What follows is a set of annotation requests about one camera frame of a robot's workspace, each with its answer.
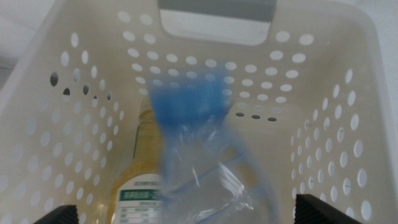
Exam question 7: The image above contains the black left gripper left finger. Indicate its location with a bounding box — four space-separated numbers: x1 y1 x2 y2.
32 204 80 224

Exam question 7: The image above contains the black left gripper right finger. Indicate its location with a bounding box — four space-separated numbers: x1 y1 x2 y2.
294 194 363 224

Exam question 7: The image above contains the yellow tea bottle white cap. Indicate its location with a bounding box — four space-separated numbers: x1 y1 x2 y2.
105 96 170 224

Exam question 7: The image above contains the clear water bottle blue cap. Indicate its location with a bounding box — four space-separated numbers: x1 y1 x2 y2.
147 66 280 224

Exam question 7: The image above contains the white perforated plastic basket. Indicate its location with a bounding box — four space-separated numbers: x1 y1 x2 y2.
0 0 398 224

